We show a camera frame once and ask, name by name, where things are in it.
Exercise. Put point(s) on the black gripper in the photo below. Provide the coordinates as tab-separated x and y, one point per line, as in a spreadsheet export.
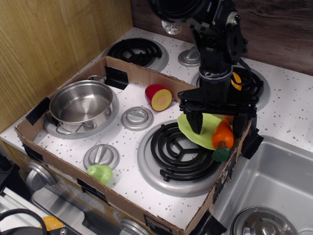
217	96

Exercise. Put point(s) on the orange toy carrot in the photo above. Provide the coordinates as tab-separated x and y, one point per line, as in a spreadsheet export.
223	141

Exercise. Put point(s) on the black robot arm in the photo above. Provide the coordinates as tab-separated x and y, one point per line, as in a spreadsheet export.
215	27

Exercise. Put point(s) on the light green plastic plate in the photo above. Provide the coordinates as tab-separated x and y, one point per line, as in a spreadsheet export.
213	131

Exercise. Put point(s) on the orange toy pumpkin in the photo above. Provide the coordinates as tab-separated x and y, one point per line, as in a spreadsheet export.
236	80

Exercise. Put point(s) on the back right black burner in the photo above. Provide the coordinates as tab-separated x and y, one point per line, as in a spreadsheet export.
258	86

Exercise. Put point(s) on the black burner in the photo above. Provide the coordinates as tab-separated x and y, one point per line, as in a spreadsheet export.
258	86
174	165
140	51

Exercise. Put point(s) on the red yellow toy fruit half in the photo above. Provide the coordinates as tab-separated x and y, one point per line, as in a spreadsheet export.
158	97

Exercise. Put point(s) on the front right black burner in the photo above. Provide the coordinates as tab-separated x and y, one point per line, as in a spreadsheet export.
174	165

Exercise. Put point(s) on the silver back stove knob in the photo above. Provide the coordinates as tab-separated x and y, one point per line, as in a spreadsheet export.
189	58

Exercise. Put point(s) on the silver stove knob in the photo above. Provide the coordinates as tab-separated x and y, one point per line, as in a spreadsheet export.
102	154
189	58
137	118

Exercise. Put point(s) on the silver centre stove knob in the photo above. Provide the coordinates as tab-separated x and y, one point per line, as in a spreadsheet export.
137	118

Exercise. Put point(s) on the grey toy sink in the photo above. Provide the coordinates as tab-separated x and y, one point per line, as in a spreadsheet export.
278	176

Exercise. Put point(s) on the back left black burner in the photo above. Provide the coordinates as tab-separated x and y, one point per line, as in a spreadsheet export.
140	51

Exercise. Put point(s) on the hanging silver slotted spoon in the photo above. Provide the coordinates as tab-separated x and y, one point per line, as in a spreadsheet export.
171	28

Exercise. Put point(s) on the steel pot lid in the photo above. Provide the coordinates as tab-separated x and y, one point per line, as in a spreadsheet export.
262	221

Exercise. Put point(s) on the silver front stove knob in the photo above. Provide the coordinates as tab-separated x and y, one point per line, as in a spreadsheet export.
102	154

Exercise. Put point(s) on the light green toy vegetable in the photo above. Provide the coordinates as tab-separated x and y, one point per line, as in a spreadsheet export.
102	173

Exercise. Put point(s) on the steel cooking pot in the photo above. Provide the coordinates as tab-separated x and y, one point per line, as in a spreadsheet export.
82	106

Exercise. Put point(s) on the silver oven dial right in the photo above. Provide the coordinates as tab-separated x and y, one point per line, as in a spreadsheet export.
129	227

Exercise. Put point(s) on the silver oven dial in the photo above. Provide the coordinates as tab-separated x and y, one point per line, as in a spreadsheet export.
129	227
39	177

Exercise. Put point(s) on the silver oven dial left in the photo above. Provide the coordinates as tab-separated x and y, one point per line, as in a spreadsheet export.
39	177

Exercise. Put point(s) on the orange object bottom left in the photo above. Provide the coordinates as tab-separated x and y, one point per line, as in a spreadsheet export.
52	223

